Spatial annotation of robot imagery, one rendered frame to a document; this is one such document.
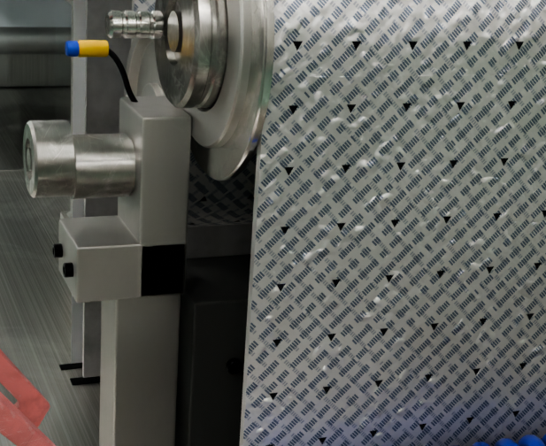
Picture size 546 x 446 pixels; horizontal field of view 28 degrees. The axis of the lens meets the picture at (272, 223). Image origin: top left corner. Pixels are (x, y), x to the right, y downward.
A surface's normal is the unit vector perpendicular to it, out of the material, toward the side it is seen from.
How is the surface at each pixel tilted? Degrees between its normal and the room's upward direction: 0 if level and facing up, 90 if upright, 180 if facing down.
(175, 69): 90
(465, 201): 90
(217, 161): 90
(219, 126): 90
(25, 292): 0
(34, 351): 0
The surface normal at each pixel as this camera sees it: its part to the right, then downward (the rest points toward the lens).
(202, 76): 0.29, 0.68
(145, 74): -0.93, 0.06
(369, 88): 0.36, 0.32
